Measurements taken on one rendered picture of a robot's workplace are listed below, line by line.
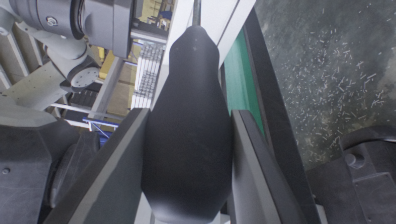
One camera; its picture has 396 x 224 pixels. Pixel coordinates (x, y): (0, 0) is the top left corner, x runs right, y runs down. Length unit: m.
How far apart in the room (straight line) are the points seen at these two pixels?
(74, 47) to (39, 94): 0.17
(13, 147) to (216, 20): 0.33
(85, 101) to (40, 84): 4.01
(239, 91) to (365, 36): 1.19
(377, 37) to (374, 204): 0.76
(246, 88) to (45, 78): 0.56
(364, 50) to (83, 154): 1.25
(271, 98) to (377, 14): 1.21
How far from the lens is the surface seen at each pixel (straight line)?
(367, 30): 1.36
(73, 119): 4.46
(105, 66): 5.18
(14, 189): 0.40
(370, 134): 0.94
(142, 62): 4.75
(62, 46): 0.55
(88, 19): 0.37
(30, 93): 0.67
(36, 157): 0.39
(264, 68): 0.22
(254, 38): 0.26
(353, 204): 0.97
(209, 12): 0.25
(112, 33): 0.38
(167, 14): 7.73
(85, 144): 0.41
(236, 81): 0.20
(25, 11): 0.40
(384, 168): 0.88
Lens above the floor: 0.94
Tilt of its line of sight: 14 degrees down
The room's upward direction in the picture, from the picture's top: 77 degrees counter-clockwise
